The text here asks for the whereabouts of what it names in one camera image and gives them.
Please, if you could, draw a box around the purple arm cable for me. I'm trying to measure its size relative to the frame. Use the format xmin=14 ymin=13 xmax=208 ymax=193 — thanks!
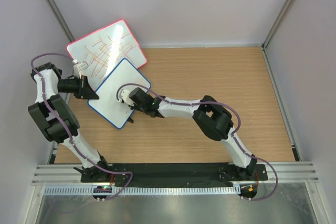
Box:
xmin=30 ymin=52 xmax=134 ymax=201
xmin=115 ymin=82 xmax=278 ymax=202

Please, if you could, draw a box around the blue framed whiteboard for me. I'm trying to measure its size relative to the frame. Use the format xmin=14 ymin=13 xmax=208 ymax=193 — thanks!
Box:
xmin=88 ymin=59 xmax=151 ymax=129

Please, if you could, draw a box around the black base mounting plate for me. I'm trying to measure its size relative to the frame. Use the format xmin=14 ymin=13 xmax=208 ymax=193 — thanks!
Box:
xmin=76 ymin=163 xmax=268 ymax=188

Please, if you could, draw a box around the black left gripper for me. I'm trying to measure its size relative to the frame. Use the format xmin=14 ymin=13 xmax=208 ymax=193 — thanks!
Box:
xmin=57 ymin=76 xmax=99 ymax=100

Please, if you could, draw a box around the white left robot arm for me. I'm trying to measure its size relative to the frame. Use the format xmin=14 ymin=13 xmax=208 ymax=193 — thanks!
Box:
xmin=28 ymin=62 xmax=111 ymax=182

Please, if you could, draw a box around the pink framed whiteboard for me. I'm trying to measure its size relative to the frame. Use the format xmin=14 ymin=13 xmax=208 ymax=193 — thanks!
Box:
xmin=67 ymin=19 xmax=147 ymax=88

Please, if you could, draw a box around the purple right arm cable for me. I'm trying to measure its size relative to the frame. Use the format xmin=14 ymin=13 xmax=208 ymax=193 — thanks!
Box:
xmin=115 ymin=82 xmax=278 ymax=202

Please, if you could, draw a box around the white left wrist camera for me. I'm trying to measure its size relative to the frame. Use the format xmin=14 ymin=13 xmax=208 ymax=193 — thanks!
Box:
xmin=72 ymin=59 xmax=88 ymax=78

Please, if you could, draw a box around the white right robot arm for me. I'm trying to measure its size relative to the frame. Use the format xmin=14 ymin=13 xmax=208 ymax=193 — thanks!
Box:
xmin=128 ymin=88 xmax=257 ymax=180

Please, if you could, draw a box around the aluminium frame rail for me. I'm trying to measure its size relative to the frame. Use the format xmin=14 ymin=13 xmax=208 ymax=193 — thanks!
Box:
xmin=32 ymin=162 xmax=318 ymax=188

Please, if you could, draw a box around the white slotted cable duct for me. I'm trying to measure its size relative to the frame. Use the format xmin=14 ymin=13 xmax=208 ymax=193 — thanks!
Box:
xmin=44 ymin=185 xmax=240 ymax=196

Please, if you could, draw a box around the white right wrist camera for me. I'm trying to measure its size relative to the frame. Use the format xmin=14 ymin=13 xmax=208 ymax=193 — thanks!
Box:
xmin=118 ymin=89 xmax=134 ymax=106

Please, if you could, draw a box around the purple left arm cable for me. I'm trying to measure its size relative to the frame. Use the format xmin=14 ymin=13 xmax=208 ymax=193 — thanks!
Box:
xmin=30 ymin=52 xmax=134 ymax=201

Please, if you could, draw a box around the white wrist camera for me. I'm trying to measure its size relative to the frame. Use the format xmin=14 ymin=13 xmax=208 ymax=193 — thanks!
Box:
xmin=118 ymin=89 xmax=134 ymax=106
xmin=72 ymin=59 xmax=88 ymax=78

